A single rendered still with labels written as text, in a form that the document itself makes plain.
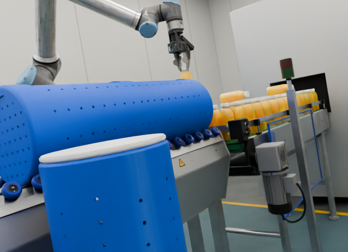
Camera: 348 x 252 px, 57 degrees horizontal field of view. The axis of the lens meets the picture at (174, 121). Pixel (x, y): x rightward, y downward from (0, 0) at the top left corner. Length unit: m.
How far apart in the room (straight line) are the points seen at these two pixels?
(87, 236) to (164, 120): 0.66
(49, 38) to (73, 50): 2.53
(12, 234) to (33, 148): 0.20
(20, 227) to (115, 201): 0.32
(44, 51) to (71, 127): 1.16
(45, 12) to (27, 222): 1.28
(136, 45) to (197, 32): 1.58
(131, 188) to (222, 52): 6.00
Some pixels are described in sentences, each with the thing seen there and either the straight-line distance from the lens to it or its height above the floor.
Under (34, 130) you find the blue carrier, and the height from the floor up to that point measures 1.09.
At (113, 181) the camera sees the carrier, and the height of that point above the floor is 0.98.
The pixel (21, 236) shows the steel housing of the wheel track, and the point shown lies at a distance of 0.87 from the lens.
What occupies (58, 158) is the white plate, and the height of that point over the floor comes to 1.03.
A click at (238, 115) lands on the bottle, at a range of 1.65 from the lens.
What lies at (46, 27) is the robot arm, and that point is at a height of 1.66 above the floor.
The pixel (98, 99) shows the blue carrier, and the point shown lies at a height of 1.16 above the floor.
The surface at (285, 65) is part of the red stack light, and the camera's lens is 1.76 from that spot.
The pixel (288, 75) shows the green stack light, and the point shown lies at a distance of 1.76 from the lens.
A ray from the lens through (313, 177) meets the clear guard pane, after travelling 2.32.
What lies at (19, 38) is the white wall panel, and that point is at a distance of 4.26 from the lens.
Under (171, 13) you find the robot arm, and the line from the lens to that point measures 1.77.
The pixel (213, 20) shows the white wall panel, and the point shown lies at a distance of 6.71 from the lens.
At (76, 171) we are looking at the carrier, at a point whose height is 1.00.
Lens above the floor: 1.08
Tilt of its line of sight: 1 degrees down
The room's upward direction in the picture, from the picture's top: 10 degrees counter-clockwise
